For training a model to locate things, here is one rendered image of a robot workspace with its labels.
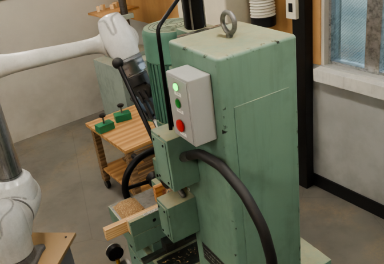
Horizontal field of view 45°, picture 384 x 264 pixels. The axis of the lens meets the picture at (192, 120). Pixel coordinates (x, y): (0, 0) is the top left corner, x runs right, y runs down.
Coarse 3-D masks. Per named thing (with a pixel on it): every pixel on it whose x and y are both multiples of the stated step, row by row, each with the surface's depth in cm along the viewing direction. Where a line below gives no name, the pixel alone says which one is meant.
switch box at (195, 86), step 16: (176, 80) 102; (192, 80) 98; (208, 80) 100; (176, 96) 104; (192, 96) 100; (208, 96) 102; (176, 112) 107; (192, 112) 101; (208, 112) 103; (176, 128) 110; (192, 128) 103; (208, 128) 105; (192, 144) 106
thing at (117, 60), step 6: (114, 60) 140; (120, 60) 140; (114, 66) 140; (120, 66) 140; (120, 72) 140; (126, 78) 139; (126, 84) 139; (132, 90) 138; (132, 96) 138; (138, 102) 138; (138, 108) 137; (144, 114) 137; (144, 120) 136; (150, 132) 135; (150, 138) 135; (168, 186) 130; (180, 192) 129
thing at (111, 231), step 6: (156, 204) 152; (144, 210) 150; (114, 222) 146; (120, 222) 146; (108, 228) 144; (114, 228) 144; (120, 228) 145; (126, 228) 147; (108, 234) 144; (114, 234) 145; (120, 234) 146; (108, 240) 145
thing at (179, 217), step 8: (176, 192) 132; (160, 200) 130; (168, 200) 129; (176, 200) 129; (184, 200) 128; (192, 200) 129; (160, 208) 130; (168, 208) 126; (176, 208) 127; (184, 208) 129; (192, 208) 130; (160, 216) 132; (168, 216) 127; (176, 216) 128; (184, 216) 129; (192, 216) 131; (168, 224) 128; (176, 224) 129; (184, 224) 130; (192, 224) 132; (168, 232) 131; (176, 232) 130; (184, 232) 131; (192, 232) 133; (176, 240) 131
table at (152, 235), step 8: (152, 184) 179; (144, 192) 167; (152, 192) 166; (144, 200) 162; (152, 200) 162; (112, 208) 160; (112, 216) 161; (128, 232) 148; (144, 232) 147; (152, 232) 148; (160, 232) 150; (128, 240) 151; (136, 240) 146; (144, 240) 147; (152, 240) 149; (136, 248) 147
